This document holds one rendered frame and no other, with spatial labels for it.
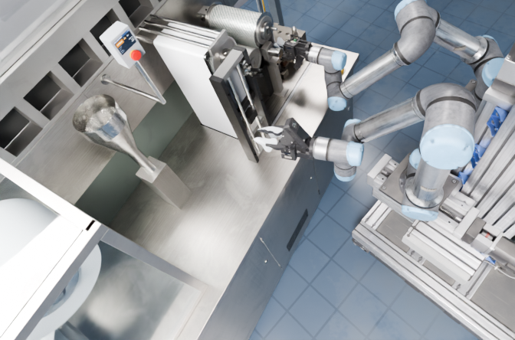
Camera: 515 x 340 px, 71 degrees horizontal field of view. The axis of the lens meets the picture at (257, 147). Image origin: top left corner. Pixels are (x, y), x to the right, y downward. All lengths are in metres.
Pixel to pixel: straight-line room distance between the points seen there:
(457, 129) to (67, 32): 1.16
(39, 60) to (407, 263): 1.85
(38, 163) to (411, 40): 1.35
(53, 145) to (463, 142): 1.24
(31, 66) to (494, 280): 2.16
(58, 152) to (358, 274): 1.70
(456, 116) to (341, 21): 2.57
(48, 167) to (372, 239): 1.59
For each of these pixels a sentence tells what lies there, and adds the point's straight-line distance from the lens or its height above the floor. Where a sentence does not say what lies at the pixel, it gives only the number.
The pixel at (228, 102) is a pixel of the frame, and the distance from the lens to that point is 1.23.
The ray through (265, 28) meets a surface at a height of 1.28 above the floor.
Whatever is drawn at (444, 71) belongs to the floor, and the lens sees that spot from 3.09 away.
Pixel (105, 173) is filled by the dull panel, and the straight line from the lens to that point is 1.60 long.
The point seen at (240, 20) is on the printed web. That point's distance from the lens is 1.57.
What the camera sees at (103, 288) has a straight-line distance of 1.01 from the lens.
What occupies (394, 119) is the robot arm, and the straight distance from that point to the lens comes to 1.18.
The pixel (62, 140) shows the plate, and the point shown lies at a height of 1.37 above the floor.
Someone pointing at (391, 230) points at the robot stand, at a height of 0.21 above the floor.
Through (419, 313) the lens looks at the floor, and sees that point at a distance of 2.30.
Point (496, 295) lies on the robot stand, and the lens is 2.19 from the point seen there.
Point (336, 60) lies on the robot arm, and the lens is 1.56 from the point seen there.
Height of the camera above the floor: 2.25
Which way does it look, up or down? 56 degrees down
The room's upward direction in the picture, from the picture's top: 23 degrees counter-clockwise
